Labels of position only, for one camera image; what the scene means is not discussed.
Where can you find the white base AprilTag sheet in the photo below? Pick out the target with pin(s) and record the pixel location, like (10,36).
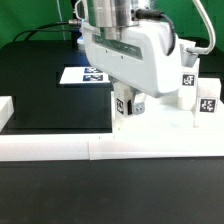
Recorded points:
(83,75)

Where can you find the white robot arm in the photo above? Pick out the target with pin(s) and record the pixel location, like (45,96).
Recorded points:
(112,16)

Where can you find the white U-shaped obstacle fence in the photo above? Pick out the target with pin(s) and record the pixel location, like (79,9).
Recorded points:
(115,145)

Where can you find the white square tabletop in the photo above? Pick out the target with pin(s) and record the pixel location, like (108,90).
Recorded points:
(160,114)

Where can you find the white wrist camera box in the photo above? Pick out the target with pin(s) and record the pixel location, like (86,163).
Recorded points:
(187,59)

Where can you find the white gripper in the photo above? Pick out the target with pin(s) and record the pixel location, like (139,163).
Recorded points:
(139,60)

